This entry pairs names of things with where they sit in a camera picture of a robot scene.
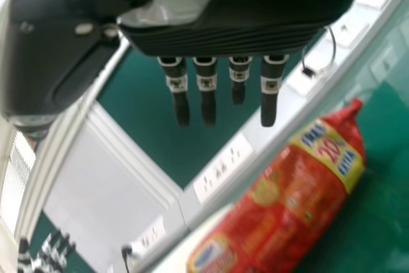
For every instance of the green back board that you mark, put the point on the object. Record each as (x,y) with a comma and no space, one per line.
(143,94)

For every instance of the white socket strip housing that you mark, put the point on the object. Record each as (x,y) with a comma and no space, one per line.
(172,241)
(268,138)

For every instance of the perforated silver metal panel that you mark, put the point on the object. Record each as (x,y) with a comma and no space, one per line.
(16,174)

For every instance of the pale grey back board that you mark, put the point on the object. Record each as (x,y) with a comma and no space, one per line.
(105,164)

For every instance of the red biscuit packet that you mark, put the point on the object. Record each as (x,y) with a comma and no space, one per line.
(287,206)

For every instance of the aluminium frame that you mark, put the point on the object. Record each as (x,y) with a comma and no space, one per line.
(48,164)

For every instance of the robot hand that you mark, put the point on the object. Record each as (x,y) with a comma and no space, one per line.
(54,250)
(223,14)

